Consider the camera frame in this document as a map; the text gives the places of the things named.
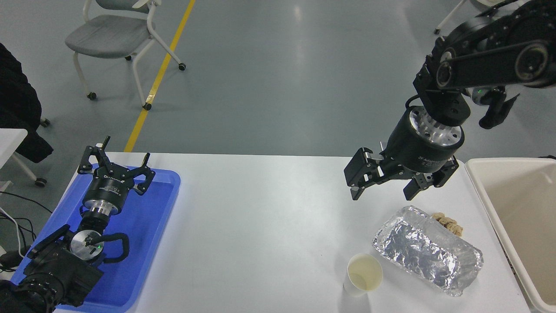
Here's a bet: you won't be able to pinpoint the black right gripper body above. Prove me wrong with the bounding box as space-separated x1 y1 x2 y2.
384 109 460 175

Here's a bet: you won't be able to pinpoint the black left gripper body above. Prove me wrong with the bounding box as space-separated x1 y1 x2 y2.
83 167 134 205

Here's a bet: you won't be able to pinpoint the white paper cup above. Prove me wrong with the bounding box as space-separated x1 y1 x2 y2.
343 254 384 297

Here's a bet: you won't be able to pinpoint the crumpled tan paper ball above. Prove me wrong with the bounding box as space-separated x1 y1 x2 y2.
430 212 463 237

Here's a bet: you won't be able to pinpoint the blue plastic tray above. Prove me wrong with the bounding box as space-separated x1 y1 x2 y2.
11 164 181 313

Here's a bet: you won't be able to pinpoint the crumpled silver foil tray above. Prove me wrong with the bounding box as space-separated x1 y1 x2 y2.
372 206 484 297

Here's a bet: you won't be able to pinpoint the white side table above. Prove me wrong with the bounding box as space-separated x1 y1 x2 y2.
0 128 47 188

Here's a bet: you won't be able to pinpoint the person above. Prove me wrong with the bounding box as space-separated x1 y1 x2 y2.
0 42 55 164

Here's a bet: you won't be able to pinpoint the large pale plastic bin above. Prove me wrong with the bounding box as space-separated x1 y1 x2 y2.
464 157 556 313

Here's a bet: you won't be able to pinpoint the white floor cable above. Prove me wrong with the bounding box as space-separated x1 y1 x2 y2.
0 206 26 258

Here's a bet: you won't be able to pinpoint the grey chair with white frame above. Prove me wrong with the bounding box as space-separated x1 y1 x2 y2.
65 0 187 111
434 0 496 35

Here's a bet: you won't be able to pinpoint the black floor cables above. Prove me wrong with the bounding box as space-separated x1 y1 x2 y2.
0 191 53 272

